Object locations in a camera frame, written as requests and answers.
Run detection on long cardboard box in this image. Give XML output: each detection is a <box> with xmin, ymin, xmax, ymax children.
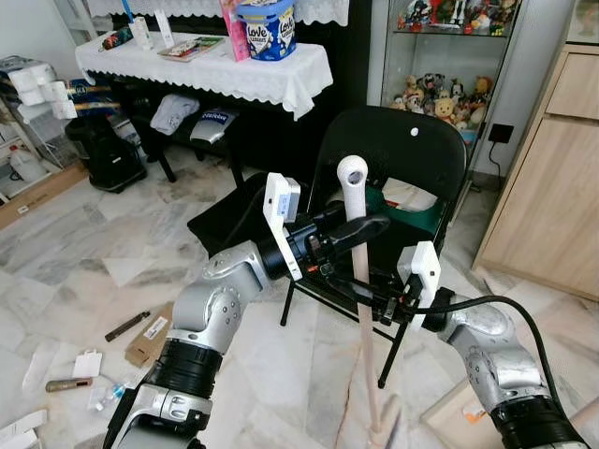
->
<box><xmin>0</xmin><ymin>163</ymin><xmax>91</xmax><ymax>231</ymax></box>

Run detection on colourful magazine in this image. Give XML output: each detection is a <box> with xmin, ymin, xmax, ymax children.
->
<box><xmin>156</xmin><ymin>35</ymin><xmax>226</xmax><ymax>64</ymax></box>

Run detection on blue packaged goods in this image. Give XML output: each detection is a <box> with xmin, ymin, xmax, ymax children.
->
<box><xmin>79</xmin><ymin>79</ymin><xmax>124</xmax><ymax>119</ymax></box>

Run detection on clear plastic wrapper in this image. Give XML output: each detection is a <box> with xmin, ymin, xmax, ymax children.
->
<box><xmin>18</xmin><ymin>340</ymin><xmax>63</xmax><ymax>395</ymax></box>

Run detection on blue Love tub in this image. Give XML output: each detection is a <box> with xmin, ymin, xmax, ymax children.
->
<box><xmin>232</xmin><ymin>0</ymin><xmax>299</xmax><ymax>63</ymax></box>

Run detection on black wall socket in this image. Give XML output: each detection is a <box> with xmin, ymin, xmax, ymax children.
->
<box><xmin>488</xmin><ymin>122</ymin><xmax>515</xmax><ymax>145</ymax></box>

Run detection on small white carton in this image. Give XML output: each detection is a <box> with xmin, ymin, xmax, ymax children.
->
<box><xmin>130</xmin><ymin>16</ymin><xmax>154</xmax><ymax>51</ymax></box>
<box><xmin>153</xmin><ymin>8</ymin><xmax>180</xmax><ymax>49</ymax></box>

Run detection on toilet paper roll pack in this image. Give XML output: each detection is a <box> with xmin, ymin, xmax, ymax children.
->
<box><xmin>0</xmin><ymin>55</ymin><xmax>81</xmax><ymax>122</ymax></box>

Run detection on green storage box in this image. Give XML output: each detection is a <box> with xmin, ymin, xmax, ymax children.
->
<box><xmin>364</xmin><ymin>181</ymin><xmax>443</xmax><ymax>237</ymax></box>

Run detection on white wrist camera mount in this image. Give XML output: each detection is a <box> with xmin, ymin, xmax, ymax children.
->
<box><xmin>261</xmin><ymin>170</ymin><xmax>306</xmax><ymax>282</ymax></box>
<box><xmin>397</xmin><ymin>240</ymin><xmax>442</xmax><ymax>330</ymax></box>

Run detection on dark brown stick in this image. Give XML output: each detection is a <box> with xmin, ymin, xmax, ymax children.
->
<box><xmin>102</xmin><ymin>310</ymin><xmax>152</xmax><ymax>343</ymax></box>

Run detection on grey labelled foot massager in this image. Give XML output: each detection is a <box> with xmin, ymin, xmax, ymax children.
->
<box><xmin>189</xmin><ymin>107</ymin><xmax>239</xmax><ymax>147</ymax></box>

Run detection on white lace tablecloth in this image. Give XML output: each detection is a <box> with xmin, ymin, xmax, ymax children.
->
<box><xmin>74</xmin><ymin>32</ymin><xmax>335</xmax><ymax>122</ymax></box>

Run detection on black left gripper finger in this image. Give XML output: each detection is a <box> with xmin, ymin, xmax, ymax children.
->
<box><xmin>309</xmin><ymin>199</ymin><xmax>349</xmax><ymax>228</ymax></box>
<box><xmin>325</xmin><ymin>214</ymin><xmax>391</xmax><ymax>256</ymax></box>

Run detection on yellow bear plush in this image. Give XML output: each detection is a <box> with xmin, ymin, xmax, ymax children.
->
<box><xmin>434</xmin><ymin>94</ymin><xmax>461</xmax><ymax>124</ymax></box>

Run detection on small clear plastic packet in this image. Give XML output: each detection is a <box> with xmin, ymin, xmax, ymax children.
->
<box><xmin>88</xmin><ymin>388</ymin><xmax>110</xmax><ymax>413</ymax></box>

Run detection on glass display cabinet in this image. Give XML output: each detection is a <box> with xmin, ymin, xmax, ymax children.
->
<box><xmin>370</xmin><ymin>0</ymin><xmax>548</xmax><ymax>179</ymax></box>

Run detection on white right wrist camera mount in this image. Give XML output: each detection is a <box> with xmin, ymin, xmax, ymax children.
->
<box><xmin>397</xmin><ymin>240</ymin><xmax>442</xmax><ymax>330</ymax></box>

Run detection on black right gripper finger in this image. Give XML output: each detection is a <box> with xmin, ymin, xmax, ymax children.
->
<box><xmin>321</xmin><ymin>262</ymin><xmax>389</xmax><ymax>314</ymax></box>

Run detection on beige long handled dustpan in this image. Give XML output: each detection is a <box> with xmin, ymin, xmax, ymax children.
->
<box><xmin>418</xmin><ymin>378</ymin><xmax>599</xmax><ymax>449</ymax></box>

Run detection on light wood cabinet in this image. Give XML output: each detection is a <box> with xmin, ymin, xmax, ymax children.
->
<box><xmin>473</xmin><ymin>0</ymin><xmax>599</xmax><ymax>302</ymax></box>

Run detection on black folding chair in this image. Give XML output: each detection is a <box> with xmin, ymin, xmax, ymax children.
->
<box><xmin>279</xmin><ymin>104</ymin><xmax>469</xmax><ymax>390</ymax></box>

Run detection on brown paper tube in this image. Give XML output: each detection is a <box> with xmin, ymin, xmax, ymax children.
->
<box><xmin>44</xmin><ymin>375</ymin><xmax>95</xmax><ymax>395</ymax></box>

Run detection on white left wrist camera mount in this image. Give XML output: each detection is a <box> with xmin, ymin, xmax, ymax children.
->
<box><xmin>261</xmin><ymin>170</ymin><xmax>306</xmax><ymax>282</ymax></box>

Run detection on flat cardboard box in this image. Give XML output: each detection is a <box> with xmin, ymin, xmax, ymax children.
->
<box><xmin>124</xmin><ymin>300</ymin><xmax>175</xmax><ymax>369</ymax></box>

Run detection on black wooden bench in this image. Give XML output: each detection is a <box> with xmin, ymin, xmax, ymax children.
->
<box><xmin>124</xmin><ymin>84</ymin><xmax>282</xmax><ymax>188</ymax></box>

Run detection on white plastic jug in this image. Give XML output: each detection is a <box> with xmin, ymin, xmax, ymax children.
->
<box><xmin>7</xmin><ymin>144</ymin><xmax>49</xmax><ymax>184</ymax></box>

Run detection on black canister vacuum cleaner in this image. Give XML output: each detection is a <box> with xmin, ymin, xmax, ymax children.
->
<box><xmin>63</xmin><ymin>113</ymin><xmax>149</xmax><ymax>195</ymax></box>

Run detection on black upright piano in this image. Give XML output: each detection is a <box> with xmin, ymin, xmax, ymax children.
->
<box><xmin>82</xmin><ymin>0</ymin><xmax>390</xmax><ymax>188</ymax></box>

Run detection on pink snack packet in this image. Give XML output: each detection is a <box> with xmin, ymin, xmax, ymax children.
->
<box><xmin>219</xmin><ymin>0</ymin><xmax>252</xmax><ymax>64</ymax></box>

